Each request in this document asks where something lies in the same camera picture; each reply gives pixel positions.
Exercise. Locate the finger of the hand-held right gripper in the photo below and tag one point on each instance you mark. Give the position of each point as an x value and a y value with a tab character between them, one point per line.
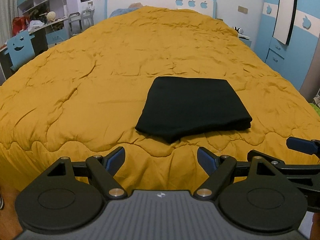
300	144
300	177

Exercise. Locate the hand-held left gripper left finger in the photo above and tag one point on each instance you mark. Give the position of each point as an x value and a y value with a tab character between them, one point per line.
116	157

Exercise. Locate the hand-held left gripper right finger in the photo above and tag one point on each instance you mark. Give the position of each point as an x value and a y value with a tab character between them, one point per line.
206	158

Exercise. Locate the black pants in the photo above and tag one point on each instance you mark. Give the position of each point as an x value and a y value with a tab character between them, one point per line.
190	105

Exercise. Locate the mustard yellow quilt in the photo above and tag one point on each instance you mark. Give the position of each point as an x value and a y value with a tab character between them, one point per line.
100	80

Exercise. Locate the blue and white wardrobe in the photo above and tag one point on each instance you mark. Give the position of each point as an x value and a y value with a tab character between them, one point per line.
305	55

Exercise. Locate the white nightstand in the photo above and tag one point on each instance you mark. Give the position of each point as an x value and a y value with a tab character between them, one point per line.
246	41

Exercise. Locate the desk with blue drawer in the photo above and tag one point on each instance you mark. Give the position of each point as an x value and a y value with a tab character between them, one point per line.
56	37

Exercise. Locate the black-framed mirror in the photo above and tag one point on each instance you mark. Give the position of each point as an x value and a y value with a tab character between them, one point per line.
285	10

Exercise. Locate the grey metal chair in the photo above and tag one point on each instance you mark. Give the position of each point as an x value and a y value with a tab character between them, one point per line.
77	21

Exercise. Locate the blue smiley-face chair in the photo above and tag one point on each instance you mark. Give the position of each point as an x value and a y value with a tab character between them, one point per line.
20	47

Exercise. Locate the blue pillow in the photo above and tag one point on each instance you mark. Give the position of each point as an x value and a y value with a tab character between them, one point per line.
122	11

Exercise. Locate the white plastic bag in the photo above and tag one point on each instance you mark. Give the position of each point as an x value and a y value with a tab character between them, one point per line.
36	25

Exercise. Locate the cream round plush toy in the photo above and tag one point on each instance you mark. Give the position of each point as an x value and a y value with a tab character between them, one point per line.
51	16

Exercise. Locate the white and blue headboard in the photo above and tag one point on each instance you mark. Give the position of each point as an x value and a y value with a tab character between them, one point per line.
160	2

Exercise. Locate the red bag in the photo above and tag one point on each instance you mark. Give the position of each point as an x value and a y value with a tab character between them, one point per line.
18	25

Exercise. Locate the beige wall switch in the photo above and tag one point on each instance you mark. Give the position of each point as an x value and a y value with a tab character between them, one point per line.
242	9

